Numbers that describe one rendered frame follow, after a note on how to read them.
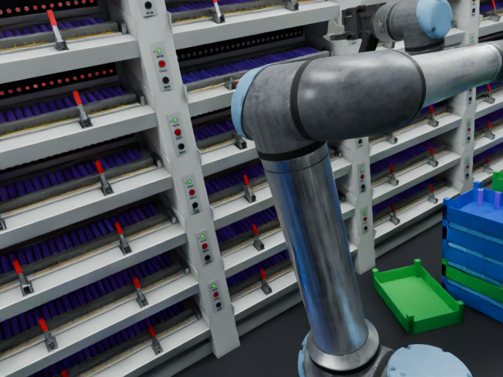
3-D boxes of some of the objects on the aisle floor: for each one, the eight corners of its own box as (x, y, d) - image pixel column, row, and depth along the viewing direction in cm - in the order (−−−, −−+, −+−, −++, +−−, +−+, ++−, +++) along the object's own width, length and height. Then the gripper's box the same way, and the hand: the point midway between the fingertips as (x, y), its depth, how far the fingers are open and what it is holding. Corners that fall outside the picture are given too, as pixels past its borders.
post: (240, 345, 149) (102, -281, 86) (218, 358, 145) (55, -290, 82) (215, 318, 165) (83, -226, 102) (194, 329, 161) (43, -231, 98)
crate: (464, 322, 142) (465, 303, 139) (409, 335, 141) (408, 316, 138) (418, 274, 170) (418, 258, 167) (372, 285, 168) (371, 268, 165)
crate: (556, 306, 142) (558, 287, 139) (524, 334, 133) (526, 314, 130) (472, 271, 167) (473, 253, 164) (441, 292, 158) (441, 275, 155)
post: (470, 209, 211) (489, -211, 148) (459, 216, 207) (473, -214, 144) (436, 200, 228) (439, -183, 165) (424, 206, 224) (424, -186, 160)
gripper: (397, 0, 108) (340, 10, 125) (367, 5, 103) (312, 15, 120) (398, 34, 111) (342, 40, 128) (369, 41, 106) (315, 46, 123)
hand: (331, 37), depth 124 cm, fingers open, 3 cm apart
